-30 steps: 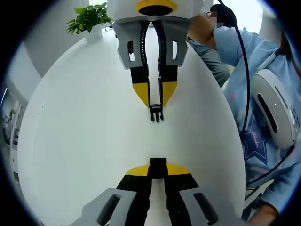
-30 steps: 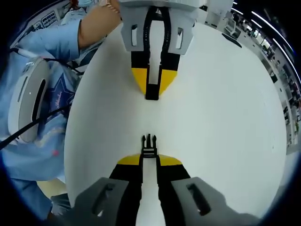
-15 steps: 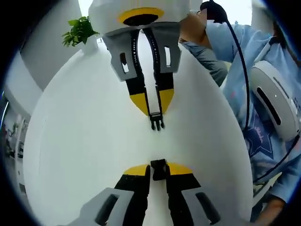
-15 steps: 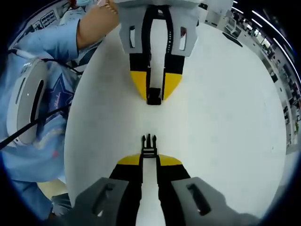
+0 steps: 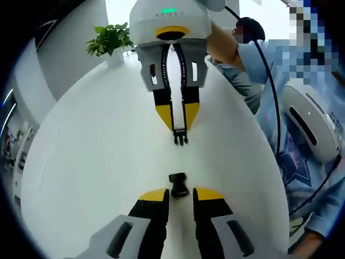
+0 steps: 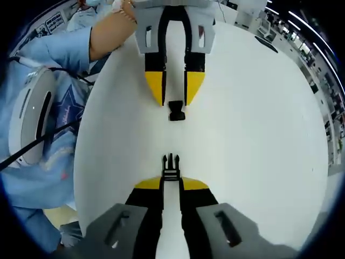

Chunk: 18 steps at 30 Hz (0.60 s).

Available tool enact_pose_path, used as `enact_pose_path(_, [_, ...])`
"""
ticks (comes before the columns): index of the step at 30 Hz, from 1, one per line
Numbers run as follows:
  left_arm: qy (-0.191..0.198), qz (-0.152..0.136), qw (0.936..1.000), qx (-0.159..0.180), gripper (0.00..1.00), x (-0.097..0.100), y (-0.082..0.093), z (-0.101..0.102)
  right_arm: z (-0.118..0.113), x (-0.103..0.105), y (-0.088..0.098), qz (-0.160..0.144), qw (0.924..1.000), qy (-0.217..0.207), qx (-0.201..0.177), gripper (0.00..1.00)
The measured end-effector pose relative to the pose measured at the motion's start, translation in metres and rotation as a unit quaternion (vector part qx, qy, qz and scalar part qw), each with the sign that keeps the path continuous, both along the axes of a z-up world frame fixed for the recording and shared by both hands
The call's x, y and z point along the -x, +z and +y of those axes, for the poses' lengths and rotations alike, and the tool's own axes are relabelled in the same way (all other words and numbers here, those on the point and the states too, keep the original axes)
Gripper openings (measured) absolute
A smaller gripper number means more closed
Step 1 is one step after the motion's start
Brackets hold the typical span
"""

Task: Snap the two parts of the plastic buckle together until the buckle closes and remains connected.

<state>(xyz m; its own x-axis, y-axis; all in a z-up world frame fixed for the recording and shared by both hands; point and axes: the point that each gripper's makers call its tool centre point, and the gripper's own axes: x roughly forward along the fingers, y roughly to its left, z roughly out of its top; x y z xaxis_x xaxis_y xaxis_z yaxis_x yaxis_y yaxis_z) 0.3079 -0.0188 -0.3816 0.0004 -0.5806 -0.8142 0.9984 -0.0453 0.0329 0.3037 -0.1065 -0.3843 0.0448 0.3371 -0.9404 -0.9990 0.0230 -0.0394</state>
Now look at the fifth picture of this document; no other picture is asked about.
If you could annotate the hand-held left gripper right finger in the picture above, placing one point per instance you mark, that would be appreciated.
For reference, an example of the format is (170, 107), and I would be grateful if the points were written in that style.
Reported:
(213, 215)

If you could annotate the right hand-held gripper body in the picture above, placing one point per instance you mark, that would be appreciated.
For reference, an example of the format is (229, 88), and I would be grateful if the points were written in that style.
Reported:
(169, 13)

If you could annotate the person in blue shirt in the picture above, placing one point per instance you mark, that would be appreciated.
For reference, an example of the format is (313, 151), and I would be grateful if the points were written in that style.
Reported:
(269, 129)

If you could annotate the black socket plastic buckle part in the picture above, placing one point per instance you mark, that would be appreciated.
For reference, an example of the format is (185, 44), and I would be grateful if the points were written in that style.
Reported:
(178, 189)

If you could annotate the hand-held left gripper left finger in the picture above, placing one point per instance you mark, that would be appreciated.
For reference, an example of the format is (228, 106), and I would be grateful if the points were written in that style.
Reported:
(145, 218)

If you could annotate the black pronged plastic buckle part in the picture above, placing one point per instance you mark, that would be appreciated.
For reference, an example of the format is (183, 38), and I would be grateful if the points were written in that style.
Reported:
(179, 134)

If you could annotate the potted green plant white pot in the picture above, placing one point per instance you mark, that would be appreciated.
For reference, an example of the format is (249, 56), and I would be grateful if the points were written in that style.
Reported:
(110, 37)

